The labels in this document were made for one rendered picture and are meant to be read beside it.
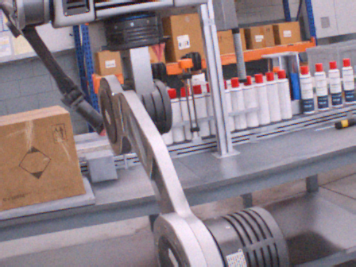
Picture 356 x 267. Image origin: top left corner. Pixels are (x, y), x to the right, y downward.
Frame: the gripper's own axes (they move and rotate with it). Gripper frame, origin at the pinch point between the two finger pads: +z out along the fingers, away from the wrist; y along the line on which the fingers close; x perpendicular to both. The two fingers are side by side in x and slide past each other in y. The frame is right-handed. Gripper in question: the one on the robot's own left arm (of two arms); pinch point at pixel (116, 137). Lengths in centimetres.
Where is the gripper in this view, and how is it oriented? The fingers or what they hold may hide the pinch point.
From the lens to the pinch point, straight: 214.3
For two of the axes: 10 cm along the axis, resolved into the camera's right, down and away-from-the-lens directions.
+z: 7.1, 6.5, 2.7
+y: -2.7, -0.9, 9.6
